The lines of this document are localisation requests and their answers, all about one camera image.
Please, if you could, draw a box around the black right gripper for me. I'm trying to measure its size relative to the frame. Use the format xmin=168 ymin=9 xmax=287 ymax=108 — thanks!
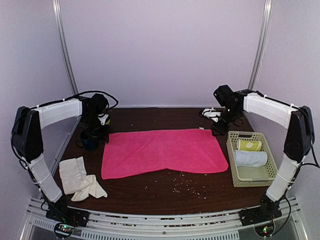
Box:
xmin=211 ymin=105 xmax=242 ymax=136

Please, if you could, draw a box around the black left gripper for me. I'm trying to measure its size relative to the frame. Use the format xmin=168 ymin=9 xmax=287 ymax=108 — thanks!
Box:
xmin=82 ymin=113 xmax=111 ymax=143

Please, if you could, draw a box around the pink towel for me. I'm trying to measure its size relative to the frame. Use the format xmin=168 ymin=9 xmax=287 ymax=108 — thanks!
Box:
xmin=101 ymin=129 xmax=229 ymax=180

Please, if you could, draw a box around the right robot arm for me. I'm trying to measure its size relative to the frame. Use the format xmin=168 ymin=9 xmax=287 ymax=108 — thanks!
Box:
xmin=211 ymin=85 xmax=315 ymax=221

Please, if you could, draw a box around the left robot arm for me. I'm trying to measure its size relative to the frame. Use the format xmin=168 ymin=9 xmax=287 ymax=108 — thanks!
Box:
xmin=10 ymin=90 xmax=114 ymax=222

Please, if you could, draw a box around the dark blue mug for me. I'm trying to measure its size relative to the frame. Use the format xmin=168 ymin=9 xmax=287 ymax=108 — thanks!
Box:
xmin=75 ymin=132 xmax=99 ymax=151

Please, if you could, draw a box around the yellow rolled towel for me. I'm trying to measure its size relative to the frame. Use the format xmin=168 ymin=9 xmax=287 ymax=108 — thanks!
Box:
xmin=236 ymin=139 xmax=262 ymax=152

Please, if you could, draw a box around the light blue rolled towel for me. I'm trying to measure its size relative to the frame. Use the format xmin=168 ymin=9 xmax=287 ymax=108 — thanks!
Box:
xmin=234 ymin=150 xmax=268 ymax=168

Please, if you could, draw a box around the beige plastic basket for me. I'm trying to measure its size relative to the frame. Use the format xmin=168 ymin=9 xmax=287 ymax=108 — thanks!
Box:
xmin=226 ymin=131 xmax=278 ymax=188

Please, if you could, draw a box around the white crumpled towel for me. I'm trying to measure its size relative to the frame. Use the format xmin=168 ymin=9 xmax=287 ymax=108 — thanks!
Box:
xmin=59 ymin=156 xmax=108 ymax=202

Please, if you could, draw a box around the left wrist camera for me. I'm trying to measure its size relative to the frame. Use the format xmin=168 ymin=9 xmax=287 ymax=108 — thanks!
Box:
xmin=98 ymin=114 xmax=111 ymax=126

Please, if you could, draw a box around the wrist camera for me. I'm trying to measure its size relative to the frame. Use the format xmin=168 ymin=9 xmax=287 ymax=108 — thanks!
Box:
xmin=98 ymin=114 xmax=111 ymax=126
xmin=199 ymin=107 xmax=222 ymax=122

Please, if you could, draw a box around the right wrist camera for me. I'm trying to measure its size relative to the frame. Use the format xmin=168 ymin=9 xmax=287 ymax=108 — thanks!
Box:
xmin=199 ymin=107 xmax=222 ymax=122

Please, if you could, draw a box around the left black cable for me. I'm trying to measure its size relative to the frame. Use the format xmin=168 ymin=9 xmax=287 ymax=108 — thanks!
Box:
xmin=62 ymin=90 xmax=120 ymax=111

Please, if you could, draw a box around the black cable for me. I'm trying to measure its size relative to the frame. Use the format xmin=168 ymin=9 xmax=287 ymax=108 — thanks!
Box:
xmin=62 ymin=90 xmax=120 ymax=111
xmin=284 ymin=139 xmax=320 ymax=226

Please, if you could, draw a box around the right aluminium frame post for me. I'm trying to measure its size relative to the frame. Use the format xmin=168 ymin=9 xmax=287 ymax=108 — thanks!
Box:
xmin=248 ymin=0 xmax=274 ymax=90

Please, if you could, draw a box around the aluminium frame post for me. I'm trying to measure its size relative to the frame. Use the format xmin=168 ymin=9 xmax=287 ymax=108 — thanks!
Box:
xmin=52 ymin=0 xmax=79 ymax=95
xmin=248 ymin=0 xmax=274 ymax=90

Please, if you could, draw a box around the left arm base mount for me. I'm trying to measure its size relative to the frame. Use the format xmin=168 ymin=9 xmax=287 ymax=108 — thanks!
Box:
xmin=45 ymin=207 xmax=90 ymax=239

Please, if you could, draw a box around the right black cable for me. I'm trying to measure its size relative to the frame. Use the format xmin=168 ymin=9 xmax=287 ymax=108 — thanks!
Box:
xmin=284 ymin=139 xmax=320 ymax=226

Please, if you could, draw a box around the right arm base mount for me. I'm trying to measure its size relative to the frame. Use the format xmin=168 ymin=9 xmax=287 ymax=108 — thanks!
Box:
xmin=238 ymin=206 xmax=282 ymax=238

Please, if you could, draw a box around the aluminium front rail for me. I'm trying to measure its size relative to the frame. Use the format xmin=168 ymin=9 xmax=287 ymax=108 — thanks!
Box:
xmin=19 ymin=196 xmax=308 ymax=240

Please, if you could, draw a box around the left aluminium frame post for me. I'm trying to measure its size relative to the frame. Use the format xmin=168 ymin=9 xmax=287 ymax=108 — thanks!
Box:
xmin=52 ymin=0 xmax=79 ymax=95

